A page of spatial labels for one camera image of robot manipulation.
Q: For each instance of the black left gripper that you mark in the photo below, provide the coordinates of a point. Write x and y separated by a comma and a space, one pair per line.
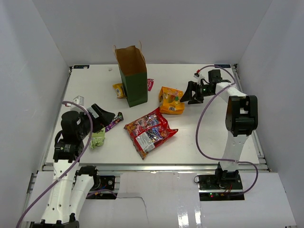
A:
106, 117

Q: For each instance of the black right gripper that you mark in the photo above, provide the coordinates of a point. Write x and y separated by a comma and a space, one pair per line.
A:
188, 95

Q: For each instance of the orange snack pack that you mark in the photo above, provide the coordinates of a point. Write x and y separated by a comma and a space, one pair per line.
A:
170, 101

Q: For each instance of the small yellow snack packet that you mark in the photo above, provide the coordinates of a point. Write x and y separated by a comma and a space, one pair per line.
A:
119, 89

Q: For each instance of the large red candy bag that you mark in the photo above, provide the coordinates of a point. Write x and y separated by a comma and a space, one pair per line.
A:
149, 132

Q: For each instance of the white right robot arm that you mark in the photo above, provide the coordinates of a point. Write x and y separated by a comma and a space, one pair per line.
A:
240, 121

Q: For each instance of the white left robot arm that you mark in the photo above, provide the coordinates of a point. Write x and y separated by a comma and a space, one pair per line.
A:
72, 184

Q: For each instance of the brown and green paper bag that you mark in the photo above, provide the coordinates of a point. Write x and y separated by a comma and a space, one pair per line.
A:
133, 71

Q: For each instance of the purple chocolate bar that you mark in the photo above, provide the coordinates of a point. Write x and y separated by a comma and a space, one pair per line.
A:
114, 122

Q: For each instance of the green snack packet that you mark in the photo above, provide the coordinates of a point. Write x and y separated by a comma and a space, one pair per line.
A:
97, 139

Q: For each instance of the blue label right corner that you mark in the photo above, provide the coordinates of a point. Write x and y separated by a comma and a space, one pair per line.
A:
223, 65

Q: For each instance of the blue label corner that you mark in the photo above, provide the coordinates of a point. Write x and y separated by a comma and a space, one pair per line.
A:
223, 65
81, 66

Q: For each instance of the small pink snack packet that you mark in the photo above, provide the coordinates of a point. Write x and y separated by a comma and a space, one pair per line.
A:
150, 83

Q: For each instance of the blue label left corner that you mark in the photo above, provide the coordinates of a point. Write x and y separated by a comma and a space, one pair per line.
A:
81, 66

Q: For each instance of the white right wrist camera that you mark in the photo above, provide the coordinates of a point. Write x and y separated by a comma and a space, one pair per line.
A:
199, 77

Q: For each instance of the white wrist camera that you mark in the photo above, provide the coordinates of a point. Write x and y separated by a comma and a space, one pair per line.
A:
199, 77
79, 100

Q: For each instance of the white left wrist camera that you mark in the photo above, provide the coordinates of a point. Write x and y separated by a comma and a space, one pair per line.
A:
79, 100

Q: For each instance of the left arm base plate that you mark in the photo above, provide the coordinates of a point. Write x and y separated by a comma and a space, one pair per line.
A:
103, 182

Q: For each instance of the aluminium front rail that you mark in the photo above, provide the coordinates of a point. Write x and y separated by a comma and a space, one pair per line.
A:
201, 167

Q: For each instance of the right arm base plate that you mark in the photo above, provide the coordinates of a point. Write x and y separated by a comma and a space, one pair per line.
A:
211, 190

